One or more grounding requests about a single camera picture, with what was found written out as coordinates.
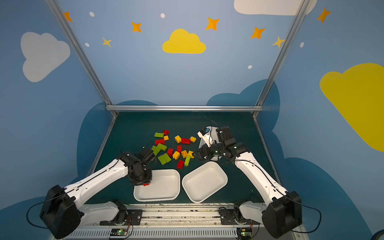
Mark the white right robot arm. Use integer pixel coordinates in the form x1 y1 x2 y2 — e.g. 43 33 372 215
194 126 303 239

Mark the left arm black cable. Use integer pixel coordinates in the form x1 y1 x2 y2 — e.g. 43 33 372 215
26 200 50 229

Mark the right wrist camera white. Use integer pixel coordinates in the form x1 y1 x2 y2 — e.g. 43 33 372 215
198 128 214 147

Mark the red lego brick long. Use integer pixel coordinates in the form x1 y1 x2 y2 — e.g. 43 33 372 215
155 139 165 146

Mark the red lego brick lower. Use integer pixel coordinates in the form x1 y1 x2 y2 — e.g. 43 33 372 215
177 160 185 170

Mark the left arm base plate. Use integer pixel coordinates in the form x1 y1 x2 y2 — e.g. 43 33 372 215
100 210 143 226

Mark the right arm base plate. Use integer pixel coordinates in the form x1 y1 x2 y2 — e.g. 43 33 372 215
218 208 251 225

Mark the yellow lego hollow brick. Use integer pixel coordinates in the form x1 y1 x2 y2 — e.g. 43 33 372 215
181 150 188 159

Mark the aluminium frame post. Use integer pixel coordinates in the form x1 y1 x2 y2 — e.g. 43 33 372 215
45 0 113 107
253 0 311 120

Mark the right controller board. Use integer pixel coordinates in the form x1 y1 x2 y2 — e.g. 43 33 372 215
237 228 253 240

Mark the white tray middle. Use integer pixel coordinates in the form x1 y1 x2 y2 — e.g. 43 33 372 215
182 162 228 204

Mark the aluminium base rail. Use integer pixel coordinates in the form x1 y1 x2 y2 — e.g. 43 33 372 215
49 203 310 240

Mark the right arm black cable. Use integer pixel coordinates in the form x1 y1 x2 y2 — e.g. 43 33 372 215
281 191 322 234

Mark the yellow lego brick right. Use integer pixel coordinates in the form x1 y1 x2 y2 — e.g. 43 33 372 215
188 151 194 159

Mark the red lego brick centre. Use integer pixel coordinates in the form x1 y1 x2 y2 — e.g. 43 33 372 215
167 148 174 157

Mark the white tray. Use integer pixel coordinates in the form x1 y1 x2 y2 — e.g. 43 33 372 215
133 169 181 202
203 127 219 147
182 162 228 204

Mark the red lego brick upper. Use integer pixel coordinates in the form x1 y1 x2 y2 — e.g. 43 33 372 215
181 138 191 145

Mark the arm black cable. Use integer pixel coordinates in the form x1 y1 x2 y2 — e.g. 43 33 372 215
281 191 322 234
26 200 50 229

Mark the white tray far right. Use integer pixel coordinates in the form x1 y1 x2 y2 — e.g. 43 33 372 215
203 127 219 147

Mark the green lego large brick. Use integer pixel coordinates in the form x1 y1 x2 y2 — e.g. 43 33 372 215
158 154 172 165

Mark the aluminium frame post left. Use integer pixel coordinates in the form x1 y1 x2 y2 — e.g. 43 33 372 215
45 0 113 107

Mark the yellow lego brick upper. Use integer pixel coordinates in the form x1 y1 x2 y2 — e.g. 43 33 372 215
175 136 182 144

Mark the white tray left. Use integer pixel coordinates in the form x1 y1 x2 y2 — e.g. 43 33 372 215
133 169 181 202

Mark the left controller board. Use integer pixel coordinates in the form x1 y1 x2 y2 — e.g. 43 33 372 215
109 229 128 239

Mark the controller board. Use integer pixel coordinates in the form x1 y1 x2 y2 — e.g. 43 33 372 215
109 229 128 239
237 228 253 240

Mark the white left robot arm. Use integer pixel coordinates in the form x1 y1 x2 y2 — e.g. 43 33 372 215
40 147 155 239

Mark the yellow lego brick centre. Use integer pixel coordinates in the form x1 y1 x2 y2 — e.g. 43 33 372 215
173 151 181 160

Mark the aluminium frame back crossbar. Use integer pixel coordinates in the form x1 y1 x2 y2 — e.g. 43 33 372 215
106 105 263 112

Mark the aluminium frame post right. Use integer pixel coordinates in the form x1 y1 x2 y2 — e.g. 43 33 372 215
253 0 311 120

